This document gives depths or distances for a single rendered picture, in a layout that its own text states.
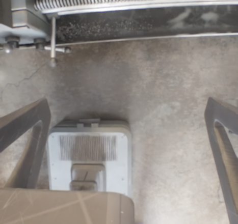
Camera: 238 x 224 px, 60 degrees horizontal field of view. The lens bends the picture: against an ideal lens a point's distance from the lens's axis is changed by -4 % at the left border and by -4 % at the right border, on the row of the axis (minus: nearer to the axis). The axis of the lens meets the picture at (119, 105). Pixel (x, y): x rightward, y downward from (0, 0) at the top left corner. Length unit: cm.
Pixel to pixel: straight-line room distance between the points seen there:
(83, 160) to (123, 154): 24
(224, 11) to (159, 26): 33
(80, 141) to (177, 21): 85
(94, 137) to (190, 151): 73
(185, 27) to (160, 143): 83
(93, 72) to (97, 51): 15
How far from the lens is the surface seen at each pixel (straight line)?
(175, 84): 152
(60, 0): 82
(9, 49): 79
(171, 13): 114
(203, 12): 118
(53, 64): 85
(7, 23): 76
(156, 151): 159
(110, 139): 127
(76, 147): 132
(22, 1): 79
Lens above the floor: 148
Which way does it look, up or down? 82 degrees down
